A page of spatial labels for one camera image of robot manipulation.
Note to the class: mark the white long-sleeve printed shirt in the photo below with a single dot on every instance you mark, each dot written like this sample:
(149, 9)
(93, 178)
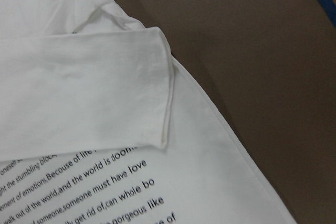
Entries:
(101, 124)

